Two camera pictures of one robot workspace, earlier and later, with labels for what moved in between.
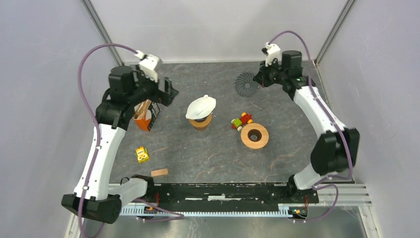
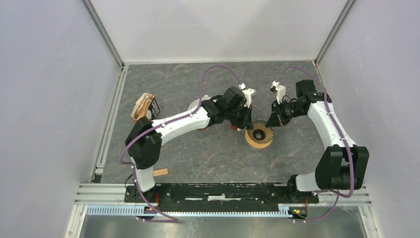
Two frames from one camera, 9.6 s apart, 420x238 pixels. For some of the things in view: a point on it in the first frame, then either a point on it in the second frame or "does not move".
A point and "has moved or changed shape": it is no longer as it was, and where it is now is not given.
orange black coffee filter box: x=145 y=113 does not move
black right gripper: x=261 y=77 → x=277 y=118
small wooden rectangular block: x=160 y=172 does not move
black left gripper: x=164 y=97 → x=246 y=122
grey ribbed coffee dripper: x=244 y=85 → x=260 y=133
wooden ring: x=254 y=135 has moved or changed shape
